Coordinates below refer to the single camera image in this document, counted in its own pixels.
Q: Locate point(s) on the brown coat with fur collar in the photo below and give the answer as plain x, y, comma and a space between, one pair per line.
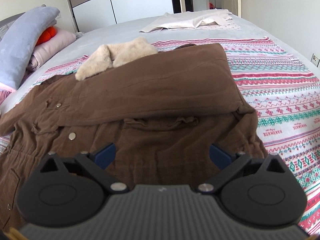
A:
162, 112

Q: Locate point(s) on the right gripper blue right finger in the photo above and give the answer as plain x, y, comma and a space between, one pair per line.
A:
230, 165

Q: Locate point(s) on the grey bed sheet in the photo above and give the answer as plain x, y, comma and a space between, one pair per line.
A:
128, 31

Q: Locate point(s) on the cream folded garment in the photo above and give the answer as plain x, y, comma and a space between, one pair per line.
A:
213, 19

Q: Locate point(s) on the white wall socket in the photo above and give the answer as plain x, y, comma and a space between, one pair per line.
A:
315, 60

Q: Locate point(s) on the blue pink folded blanket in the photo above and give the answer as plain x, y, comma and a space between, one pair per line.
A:
14, 60

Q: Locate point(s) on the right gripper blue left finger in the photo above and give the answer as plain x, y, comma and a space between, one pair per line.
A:
92, 166

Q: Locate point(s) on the pink teal patterned blanket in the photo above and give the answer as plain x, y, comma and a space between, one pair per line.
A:
284, 94

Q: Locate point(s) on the orange plush item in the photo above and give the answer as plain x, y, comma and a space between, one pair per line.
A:
49, 33

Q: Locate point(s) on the white grey sliding wardrobe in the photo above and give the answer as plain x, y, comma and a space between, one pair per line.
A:
94, 14

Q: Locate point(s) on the light pink folded bedding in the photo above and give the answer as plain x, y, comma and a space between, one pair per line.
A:
45, 51

